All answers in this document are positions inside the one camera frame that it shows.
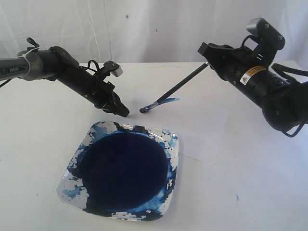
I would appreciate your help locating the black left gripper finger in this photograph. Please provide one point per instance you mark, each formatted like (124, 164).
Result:
(117, 102)
(120, 111)

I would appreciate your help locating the black paintbrush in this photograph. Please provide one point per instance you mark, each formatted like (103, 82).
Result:
(165, 97)

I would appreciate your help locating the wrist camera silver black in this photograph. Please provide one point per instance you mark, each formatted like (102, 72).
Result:
(113, 68)
(268, 39)

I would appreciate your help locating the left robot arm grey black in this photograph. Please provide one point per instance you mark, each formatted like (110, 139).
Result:
(56, 63)

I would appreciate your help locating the white backdrop curtain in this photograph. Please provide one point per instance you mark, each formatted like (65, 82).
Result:
(130, 31)

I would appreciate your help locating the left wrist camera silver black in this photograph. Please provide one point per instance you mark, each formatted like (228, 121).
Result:
(113, 68)

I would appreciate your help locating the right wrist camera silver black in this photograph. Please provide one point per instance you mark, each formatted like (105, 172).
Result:
(268, 39)

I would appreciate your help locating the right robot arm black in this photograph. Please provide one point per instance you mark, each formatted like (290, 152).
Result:
(282, 99)

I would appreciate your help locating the square plate with blue paint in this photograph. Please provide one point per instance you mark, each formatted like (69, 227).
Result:
(122, 171)

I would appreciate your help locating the white paper sheet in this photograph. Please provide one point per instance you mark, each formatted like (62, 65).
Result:
(200, 126)

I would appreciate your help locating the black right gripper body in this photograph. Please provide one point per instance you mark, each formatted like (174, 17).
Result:
(241, 66)

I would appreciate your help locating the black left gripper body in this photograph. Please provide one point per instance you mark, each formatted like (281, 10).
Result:
(98, 92)

